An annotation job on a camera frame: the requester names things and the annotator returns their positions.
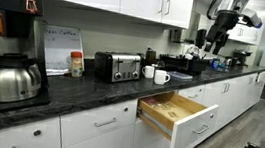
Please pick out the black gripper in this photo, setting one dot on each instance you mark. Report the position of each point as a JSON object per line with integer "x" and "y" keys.
{"x": 225, "y": 20}

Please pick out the white drawer with wooden inside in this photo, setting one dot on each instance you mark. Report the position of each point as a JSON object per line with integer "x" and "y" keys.
{"x": 193, "y": 128}

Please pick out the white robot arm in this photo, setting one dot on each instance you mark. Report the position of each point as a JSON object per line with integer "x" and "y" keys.
{"x": 234, "y": 1}

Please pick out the narrow white drawer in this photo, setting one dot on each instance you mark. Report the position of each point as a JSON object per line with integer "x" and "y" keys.
{"x": 193, "y": 92}

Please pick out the black and chrome toaster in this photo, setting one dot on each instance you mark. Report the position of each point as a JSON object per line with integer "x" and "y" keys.
{"x": 117, "y": 67}

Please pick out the white drawer with round lock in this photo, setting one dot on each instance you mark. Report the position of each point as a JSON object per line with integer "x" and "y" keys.
{"x": 15, "y": 134}

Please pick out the blue packet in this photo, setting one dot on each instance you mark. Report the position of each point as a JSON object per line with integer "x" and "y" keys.
{"x": 214, "y": 64}

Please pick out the black single-cup coffee machine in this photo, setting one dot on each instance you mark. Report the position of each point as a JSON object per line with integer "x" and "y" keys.
{"x": 241, "y": 57}

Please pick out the black condiment organizer tray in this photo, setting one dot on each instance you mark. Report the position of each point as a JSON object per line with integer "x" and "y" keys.
{"x": 184, "y": 63}

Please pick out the clear plastic container lid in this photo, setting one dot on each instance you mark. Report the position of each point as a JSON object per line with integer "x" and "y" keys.
{"x": 179, "y": 75}

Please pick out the white ceramic mug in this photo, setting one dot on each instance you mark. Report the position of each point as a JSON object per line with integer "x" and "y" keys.
{"x": 149, "y": 72}
{"x": 161, "y": 77}

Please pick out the dark canister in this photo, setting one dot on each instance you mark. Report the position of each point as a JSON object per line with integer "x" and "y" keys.
{"x": 150, "y": 56}

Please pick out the creamer jar with red lid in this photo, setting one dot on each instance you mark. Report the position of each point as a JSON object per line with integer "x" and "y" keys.
{"x": 76, "y": 64}

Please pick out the small whiteboard sign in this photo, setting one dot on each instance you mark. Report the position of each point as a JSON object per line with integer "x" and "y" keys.
{"x": 61, "y": 47}

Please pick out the stainless steel coffee pot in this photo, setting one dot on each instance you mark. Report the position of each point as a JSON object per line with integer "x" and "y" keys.
{"x": 13, "y": 80}

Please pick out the black commercial coffee maker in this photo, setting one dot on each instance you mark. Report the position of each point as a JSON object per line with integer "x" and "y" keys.
{"x": 8, "y": 19}

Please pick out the black wall dispenser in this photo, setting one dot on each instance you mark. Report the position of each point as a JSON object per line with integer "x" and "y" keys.
{"x": 201, "y": 38}

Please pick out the black wall box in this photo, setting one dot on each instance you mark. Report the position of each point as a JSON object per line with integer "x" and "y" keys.
{"x": 175, "y": 35}

